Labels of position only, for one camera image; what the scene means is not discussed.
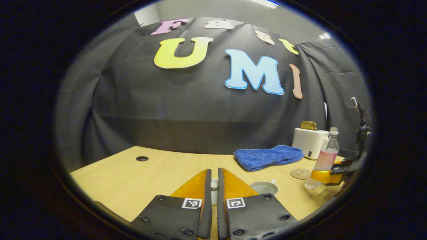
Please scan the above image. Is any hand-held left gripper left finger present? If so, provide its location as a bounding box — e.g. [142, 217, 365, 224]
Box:
[131, 168, 213, 240]

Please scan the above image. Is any round woven coaster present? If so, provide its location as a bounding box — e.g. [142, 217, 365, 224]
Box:
[290, 168, 312, 180]

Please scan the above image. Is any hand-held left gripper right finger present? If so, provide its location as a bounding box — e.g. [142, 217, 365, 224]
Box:
[217, 167, 299, 240]

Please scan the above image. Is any white ceramic teacup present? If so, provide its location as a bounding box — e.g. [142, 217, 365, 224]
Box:
[250, 179, 279, 196]

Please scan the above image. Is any white toaster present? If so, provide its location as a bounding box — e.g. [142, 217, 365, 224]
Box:
[292, 128, 330, 160]

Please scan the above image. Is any blue towel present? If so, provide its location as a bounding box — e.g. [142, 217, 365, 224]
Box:
[234, 145, 305, 172]

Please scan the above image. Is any clear plastic water bottle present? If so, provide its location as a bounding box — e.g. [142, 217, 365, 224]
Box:
[304, 127, 340, 190]

